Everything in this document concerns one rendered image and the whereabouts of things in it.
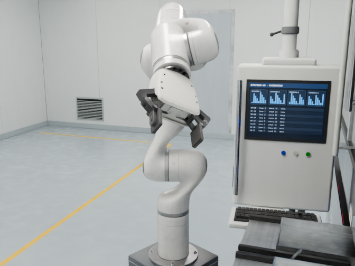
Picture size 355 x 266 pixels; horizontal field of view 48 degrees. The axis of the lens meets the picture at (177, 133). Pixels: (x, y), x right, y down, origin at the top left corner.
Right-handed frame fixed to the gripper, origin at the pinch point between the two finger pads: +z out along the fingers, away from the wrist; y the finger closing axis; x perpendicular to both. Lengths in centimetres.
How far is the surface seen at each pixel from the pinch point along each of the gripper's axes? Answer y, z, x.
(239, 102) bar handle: -74, -89, -47
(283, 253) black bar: -79, -11, -49
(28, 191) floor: -43, -212, -355
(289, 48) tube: -87, -107, -18
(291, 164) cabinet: -110, -68, -56
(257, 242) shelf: -77, -20, -59
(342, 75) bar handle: -89, -71, -3
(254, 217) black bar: -86, -37, -66
